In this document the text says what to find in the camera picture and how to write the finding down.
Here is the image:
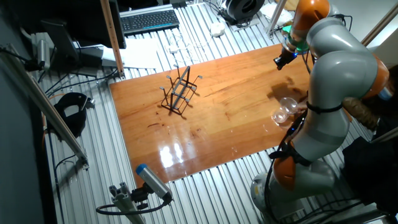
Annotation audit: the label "black computer keyboard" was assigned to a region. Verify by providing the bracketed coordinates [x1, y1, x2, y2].
[119, 9, 180, 35]

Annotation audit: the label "green wrist flange ring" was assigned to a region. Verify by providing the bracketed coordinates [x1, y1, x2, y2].
[281, 24, 309, 52]

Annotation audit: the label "black computer monitor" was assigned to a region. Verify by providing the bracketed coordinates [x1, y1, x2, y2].
[18, 0, 127, 63]

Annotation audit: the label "wooden post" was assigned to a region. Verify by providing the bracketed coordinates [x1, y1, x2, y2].
[99, 0, 126, 78]

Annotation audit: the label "black wire cup rack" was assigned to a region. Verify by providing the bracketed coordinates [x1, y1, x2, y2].
[159, 64, 203, 116]

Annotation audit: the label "white charger with cable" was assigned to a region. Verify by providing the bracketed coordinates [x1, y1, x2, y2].
[164, 29, 200, 65]

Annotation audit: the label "slanted wooden beam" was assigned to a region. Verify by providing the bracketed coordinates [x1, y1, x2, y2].
[360, 2, 398, 47]

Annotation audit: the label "black camera cable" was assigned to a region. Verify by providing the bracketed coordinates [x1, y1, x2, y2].
[95, 198, 169, 216]

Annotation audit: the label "aluminium upright post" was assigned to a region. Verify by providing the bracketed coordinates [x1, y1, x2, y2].
[266, 0, 287, 40]

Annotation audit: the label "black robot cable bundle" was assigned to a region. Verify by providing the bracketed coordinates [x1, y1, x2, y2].
[264, 110, 312, 224]

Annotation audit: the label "black desk cables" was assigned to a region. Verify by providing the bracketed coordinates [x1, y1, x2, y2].
[45, 68, 119, 96]

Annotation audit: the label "white paper sheets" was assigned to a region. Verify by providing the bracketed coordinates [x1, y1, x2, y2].
[102, 37, 169, 70]

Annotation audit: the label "person in dark clothes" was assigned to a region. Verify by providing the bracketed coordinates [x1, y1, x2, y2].
[341, 63, 398, 215]

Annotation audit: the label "white rounded plastic lump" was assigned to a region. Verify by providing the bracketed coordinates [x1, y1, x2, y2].
[210, 21, 226, 38]

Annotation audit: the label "aluminium profile camera mount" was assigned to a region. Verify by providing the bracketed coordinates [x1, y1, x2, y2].
[108, 182, 146, 224]

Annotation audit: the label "long aluminium frame bar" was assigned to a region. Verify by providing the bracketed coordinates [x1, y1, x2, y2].
[0, 43, 91, 170]

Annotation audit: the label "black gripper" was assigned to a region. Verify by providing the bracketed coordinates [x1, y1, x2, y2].
[273, 45, 299, 71]

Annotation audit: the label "silver camera blue cap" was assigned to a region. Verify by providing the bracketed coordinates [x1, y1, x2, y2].
[135, 164, 174, 202]

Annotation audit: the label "grey metal base plate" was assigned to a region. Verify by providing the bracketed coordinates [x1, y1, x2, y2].
[228, 15, 261, 32]

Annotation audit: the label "black ring shaped device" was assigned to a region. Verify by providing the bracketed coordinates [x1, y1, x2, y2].
[221, 0, 266, 26]

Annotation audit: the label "grey metal cylinder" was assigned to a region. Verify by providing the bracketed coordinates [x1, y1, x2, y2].
[36, 32, 52, 71]

